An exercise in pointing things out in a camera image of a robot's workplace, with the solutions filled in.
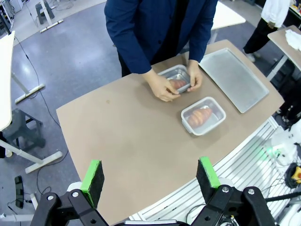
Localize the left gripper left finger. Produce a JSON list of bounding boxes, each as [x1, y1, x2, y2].
[[30, 159, 111, 226]]

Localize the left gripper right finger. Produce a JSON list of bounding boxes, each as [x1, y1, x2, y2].
[[188, 156, 276, 226]]

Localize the golden brown croissant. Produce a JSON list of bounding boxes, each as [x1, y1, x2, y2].
[[189, 105, 214, 128], [168, 79, 188, 90]]

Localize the clear plastic clip lid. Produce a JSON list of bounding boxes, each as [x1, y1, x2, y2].
[[157, 64, 192, 95], [180, 96, 227, 137]]

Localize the person's left forearm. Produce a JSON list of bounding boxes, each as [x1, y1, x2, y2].
[[187, 14, 217, 64]]

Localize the person's right forearm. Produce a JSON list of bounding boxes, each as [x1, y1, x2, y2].
[[105, 21, 153, 75]]

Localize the person's left hand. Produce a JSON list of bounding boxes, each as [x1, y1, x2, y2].
[[187, 59, 204, 93]]

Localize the person's right hand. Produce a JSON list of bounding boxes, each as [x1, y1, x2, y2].
[[143, 69, 182, 103]]

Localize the black flat floor device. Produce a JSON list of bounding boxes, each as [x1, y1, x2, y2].
[[14, 175, 24, 210]]

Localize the yellow red emergency stop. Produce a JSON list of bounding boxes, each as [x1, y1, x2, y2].
[[291, 166, 301, 183]]

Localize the dark grey plastic stool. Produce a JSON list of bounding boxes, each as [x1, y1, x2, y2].
[[3, 108, 46, 153]]

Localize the perforated metal baking tray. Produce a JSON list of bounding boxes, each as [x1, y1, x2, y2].
[[198, 48, 270, 114]]

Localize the white table with basket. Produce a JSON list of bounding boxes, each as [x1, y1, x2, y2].
[[0, 30, 63, 174]]

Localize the brown side table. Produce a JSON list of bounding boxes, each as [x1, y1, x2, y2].
[[267, 25, 301, 82]]

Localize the person in navy coat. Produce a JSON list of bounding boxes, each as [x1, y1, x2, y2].
[[104, 0, 219, 77]]

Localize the white rounded table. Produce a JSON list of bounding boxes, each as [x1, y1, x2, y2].
[[210, 1, 247, 45]]

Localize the white crumpled cloth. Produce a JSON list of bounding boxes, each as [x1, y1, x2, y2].
[[285, 29, 301, 51]]

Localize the person in white top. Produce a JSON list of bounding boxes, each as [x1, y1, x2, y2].
[[242, 0, 292, 63]]

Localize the black cable bundle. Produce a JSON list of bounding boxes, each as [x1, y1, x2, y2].
[[265, 162, 301, 203]]

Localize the black floor cable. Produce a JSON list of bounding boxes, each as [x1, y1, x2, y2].
[[14, 35, 69, 196]]

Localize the white desk leg frame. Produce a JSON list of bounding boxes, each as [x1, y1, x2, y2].
[[39, 0, 64, 33]]

